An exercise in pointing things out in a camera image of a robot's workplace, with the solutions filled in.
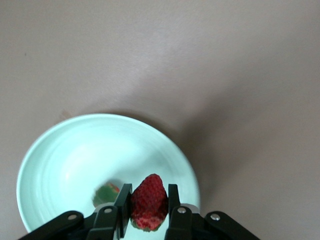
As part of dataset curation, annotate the pale green round plate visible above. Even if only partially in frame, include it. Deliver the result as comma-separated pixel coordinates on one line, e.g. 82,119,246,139
16,113,202,240

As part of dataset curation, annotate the brown table cover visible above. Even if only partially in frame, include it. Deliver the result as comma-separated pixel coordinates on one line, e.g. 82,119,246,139
0,0,320,240

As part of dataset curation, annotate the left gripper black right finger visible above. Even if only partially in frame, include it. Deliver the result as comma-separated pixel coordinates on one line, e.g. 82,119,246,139
163,184,262,240

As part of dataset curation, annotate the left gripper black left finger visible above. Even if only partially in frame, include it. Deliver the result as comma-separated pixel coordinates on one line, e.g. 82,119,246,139
23,183,133,240

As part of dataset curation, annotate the long red strawberry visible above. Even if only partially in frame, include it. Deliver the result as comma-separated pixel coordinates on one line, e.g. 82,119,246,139
129,173,169,233

